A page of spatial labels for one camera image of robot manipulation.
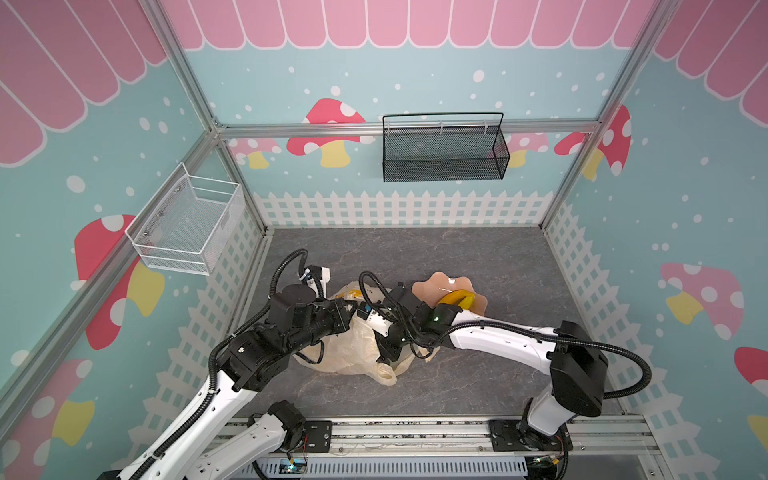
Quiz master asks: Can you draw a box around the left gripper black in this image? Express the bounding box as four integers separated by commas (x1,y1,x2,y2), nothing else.
287,297,359,354

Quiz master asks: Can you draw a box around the banana print plastic bag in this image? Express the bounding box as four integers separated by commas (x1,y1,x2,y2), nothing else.
293,313,417,386

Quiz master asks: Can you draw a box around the large yellow banana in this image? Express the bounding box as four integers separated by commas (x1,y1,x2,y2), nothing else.
439,289,476,310

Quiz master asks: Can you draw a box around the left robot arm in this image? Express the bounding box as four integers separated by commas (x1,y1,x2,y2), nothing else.
101,249,355,479

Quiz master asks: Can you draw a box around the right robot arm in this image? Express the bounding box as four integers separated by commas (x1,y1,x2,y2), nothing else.
358,271,652,451

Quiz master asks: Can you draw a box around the pink wavy fruit plate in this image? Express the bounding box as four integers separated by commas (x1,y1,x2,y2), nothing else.
411,272,488,316

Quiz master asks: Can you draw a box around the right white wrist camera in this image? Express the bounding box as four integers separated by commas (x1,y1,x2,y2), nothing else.
357,302,393,337

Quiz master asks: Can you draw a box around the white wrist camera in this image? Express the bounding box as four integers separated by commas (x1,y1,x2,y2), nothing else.
357,302,393,337
299,265,331,299

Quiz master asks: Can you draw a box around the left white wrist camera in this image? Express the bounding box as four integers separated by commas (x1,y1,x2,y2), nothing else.
299,265,331,299

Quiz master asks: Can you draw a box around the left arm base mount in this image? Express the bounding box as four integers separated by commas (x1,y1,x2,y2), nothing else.
286,420,333,454

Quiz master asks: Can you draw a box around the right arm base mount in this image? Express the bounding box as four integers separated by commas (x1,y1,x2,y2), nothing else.
488,419,573,452

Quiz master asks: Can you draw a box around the white wire mesh basket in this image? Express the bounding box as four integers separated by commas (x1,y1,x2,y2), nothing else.
125,164,245,276

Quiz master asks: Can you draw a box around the black wire mesh basket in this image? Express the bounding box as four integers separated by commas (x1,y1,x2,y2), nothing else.
382,111,511,183

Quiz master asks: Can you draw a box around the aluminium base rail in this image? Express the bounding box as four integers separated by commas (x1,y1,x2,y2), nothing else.
209,415,673,479

